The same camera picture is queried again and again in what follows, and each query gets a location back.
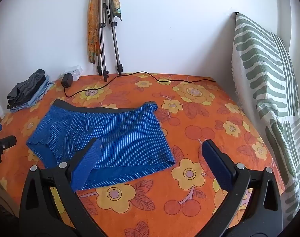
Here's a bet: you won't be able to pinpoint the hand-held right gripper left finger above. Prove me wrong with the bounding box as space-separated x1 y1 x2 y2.
19 138 102 237

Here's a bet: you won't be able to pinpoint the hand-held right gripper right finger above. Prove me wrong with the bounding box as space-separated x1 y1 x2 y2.
201 139 284 237

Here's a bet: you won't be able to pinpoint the blue striped pants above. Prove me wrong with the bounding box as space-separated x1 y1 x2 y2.
26 98 175 192

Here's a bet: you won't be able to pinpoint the orange floral blanket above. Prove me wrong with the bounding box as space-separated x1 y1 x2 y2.
0 73 286 237

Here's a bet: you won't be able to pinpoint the black power adapter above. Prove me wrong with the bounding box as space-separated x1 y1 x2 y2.
61 73 72 88

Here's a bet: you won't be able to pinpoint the white power strip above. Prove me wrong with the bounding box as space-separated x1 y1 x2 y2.
64 65 82 81

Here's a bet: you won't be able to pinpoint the green striped pillow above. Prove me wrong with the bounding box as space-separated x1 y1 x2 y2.
230 12 300 215

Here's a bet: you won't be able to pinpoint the grey metal tripod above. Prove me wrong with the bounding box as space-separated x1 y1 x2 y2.
94 0 123 82

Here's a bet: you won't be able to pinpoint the orange floral scarf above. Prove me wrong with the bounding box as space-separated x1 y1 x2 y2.
87 0 101 65

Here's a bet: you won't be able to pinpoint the twisted orange teal scarf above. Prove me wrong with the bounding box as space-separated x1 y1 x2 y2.
108 0 122 21

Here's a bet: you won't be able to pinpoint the black cable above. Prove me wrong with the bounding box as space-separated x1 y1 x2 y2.
64 71 216 98

